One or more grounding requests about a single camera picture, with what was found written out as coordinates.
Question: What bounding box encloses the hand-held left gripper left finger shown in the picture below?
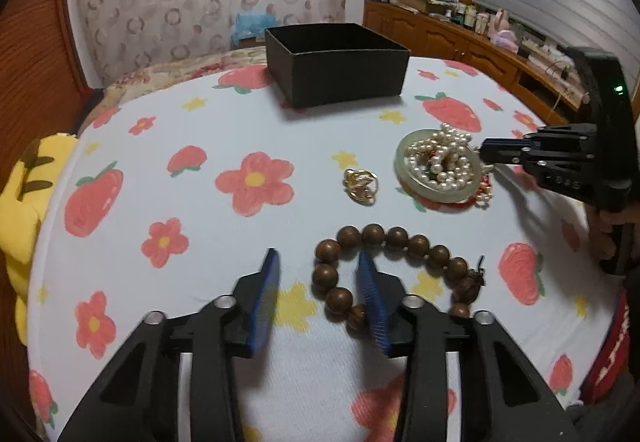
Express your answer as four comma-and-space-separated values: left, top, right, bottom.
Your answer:
57, 248, 281, 442

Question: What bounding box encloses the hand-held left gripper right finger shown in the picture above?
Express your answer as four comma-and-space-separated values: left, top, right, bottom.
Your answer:
356, 251, 581, 442

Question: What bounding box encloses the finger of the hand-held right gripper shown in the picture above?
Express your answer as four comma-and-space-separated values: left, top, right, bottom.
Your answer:
479, 124, 598, 171

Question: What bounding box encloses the white pearl necklace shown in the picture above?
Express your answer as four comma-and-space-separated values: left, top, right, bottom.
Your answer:
405, 122, 496, 211

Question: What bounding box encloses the brown wooden bead bracelet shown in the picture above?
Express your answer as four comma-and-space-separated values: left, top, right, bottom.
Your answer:
311, 223, 487, 336

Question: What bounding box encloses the red cord bracelet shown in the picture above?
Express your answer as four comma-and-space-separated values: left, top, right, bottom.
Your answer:
425, 174, 496, 213

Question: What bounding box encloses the pale green jade bangle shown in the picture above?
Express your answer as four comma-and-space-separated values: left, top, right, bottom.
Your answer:
394, 129, 485, 203

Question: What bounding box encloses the gold ring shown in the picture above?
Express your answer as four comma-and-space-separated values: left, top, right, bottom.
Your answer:
342, 168, 379, 207

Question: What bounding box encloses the black cardboard box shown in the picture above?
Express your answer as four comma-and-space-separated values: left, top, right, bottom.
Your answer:
264, 23, 412, 108

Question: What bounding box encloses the person's right hand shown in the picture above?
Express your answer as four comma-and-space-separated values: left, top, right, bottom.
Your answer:
586, 209, 621, 260

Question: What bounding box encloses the pink tissue holder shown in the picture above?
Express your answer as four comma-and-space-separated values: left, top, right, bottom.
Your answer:
489, 9, 518, 52

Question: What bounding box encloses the wooden cabinet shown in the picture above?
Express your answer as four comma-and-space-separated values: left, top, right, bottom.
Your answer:
362, 0, 588, 123

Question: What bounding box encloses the row of cosmetic bottles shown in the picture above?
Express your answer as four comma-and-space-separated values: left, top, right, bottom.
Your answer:
447, 2, 493, 35

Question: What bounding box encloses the strawberry flower print cloth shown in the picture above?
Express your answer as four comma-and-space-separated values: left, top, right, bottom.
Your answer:
25, 56, 621, 442

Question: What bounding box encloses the red and black clothing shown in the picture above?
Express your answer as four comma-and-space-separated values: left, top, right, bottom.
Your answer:
570, 262, 640, 442

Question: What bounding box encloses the floral bed sheet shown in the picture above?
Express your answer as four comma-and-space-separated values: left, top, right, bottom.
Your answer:
100, 46, 271, 92

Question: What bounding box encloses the yellow plush toy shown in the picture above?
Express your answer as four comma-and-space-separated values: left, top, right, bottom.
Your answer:
0, 134, 81, 345

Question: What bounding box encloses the blue plastic bag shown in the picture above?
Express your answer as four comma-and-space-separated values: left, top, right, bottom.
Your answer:
231, 12, 278, 45

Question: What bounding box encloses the slatted wooden wardrobe door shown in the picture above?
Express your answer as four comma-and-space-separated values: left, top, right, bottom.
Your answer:
0, 0, 88, 183

